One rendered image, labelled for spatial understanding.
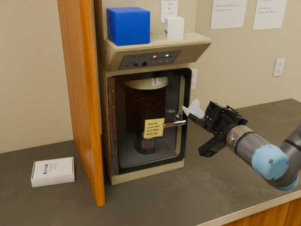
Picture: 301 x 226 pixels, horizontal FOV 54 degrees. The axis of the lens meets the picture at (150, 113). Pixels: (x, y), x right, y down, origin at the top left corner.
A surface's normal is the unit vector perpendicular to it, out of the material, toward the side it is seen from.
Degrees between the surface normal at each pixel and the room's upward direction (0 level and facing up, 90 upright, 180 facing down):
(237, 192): 0
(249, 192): 0
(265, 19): 90
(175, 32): 90
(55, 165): 0
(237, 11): 90
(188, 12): 90
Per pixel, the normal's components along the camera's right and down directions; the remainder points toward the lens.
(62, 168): 0.01, -0.90
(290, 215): 0.39, 0.41
